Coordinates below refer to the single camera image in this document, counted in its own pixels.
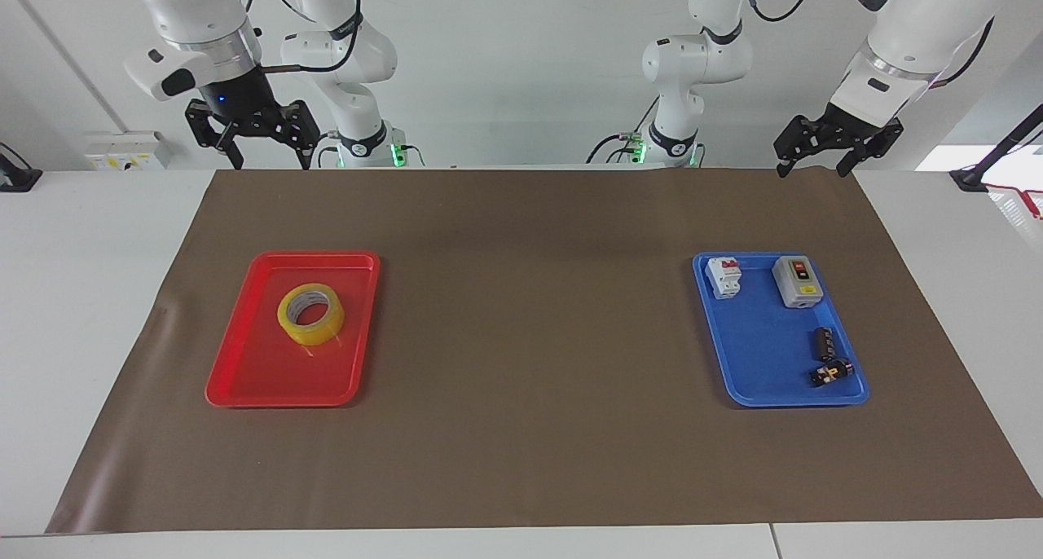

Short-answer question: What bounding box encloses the white wall socket box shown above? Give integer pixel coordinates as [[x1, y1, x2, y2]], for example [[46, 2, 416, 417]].
[[84, 130, 174, 172]]

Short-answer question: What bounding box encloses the yellow tape roll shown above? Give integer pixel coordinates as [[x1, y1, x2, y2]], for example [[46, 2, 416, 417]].
[[276, 282, 345, 347]]

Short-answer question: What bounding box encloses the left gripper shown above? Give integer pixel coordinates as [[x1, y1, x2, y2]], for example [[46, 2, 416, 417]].
[[773, 101, 904, 178]]

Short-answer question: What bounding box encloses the blue plastic tray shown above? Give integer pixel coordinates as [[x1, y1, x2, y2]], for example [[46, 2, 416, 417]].
[[692, 251, 870, 408]]

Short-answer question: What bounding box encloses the red plastic tray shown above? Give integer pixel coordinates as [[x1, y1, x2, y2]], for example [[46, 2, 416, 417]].
[[205, 250, 381, 408]]

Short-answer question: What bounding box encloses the grey switch box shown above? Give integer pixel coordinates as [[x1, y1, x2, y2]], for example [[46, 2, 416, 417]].
[[772, 254, 824, 310]]

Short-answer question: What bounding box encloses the white circuit breaker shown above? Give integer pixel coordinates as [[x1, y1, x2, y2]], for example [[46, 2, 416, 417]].
[[706, 256, 743, 301]]

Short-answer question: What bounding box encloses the black stand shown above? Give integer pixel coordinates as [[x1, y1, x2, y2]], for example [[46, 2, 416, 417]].
[[0, 142, 43, 193], [948, 103, 1043, 193]]

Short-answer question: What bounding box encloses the red cable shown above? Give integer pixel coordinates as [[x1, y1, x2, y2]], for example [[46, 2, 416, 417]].
[[984, 183, 1043, 220]]

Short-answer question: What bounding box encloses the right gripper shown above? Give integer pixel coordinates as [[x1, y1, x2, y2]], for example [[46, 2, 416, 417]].
[[185, 64, 321, 171]]

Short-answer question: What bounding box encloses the black and yellow connector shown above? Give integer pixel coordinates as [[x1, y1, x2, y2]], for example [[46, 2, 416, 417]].
[[808, 359, 853, 389]]

